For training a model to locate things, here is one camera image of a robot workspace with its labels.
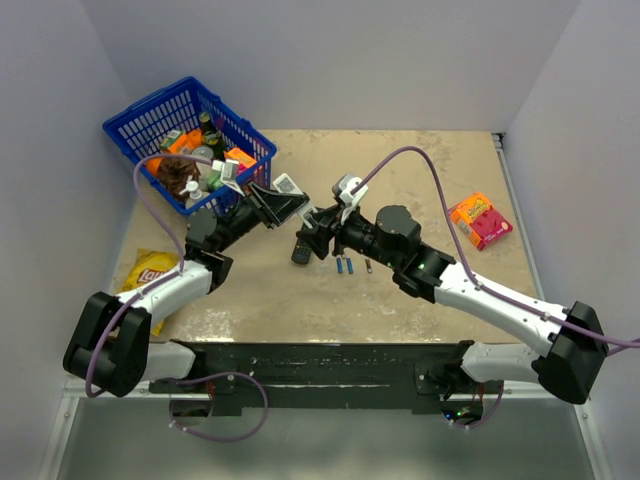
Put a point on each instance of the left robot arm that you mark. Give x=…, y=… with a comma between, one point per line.
x=110, y=348

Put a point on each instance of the orange fruit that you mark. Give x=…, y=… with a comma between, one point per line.
x=152, y=165

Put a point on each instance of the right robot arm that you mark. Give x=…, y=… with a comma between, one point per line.
x=559, y=348

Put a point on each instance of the orange pink box in basket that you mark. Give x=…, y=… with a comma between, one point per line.
x=244, y=160

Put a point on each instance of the white air conditioner remote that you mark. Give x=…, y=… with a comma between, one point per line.
x=285, y=184

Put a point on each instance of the black TV remote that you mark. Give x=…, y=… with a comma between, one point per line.
x=302, y=253

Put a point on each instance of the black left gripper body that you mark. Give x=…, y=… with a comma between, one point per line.
x=246, y=216

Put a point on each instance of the brown crumpled bag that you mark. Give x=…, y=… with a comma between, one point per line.
x=174, y=173

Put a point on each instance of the green glass bottle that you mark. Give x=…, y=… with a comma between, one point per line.
x=211, y=136

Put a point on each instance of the orange juice carton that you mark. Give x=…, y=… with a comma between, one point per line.
x=180, y=142

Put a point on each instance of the white pump bottle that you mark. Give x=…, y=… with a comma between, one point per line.
x=193, y=193

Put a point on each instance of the yellow Lays chips bag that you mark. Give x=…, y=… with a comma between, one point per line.
x=149, y=265

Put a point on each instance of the pink orange snack box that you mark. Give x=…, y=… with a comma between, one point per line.
x=479, y=220

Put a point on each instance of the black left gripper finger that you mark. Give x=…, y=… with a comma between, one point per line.
x=264, y=196
x=281, y=212

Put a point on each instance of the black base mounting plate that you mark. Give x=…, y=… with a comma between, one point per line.
x=421, y=378

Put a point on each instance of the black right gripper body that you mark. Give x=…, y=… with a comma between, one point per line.
x=344, y=232

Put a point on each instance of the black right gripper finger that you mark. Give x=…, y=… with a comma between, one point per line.
x=325, y=216
x=314, y=239

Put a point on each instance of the tin can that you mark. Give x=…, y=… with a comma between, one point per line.
x=204, y=152

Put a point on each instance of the blue plastic basket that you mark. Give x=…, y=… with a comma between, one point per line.
x=168, y=120

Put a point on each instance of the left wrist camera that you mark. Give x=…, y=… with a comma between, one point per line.
x=228, y=171

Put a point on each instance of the green sponge pack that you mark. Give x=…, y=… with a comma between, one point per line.
x=213, y=181

